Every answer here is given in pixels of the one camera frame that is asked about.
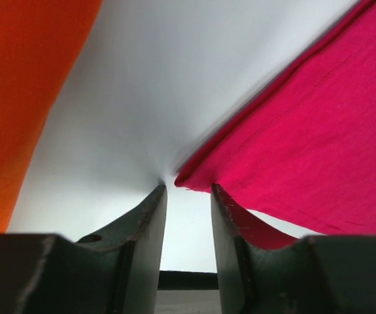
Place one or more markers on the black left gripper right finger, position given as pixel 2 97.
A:
pixel 262 270

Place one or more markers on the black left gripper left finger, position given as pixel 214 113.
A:
pixel 112 270

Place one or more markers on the red t shirt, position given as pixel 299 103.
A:
pixel 304 150

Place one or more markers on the folded orange t shirt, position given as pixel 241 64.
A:
pixel 39 43

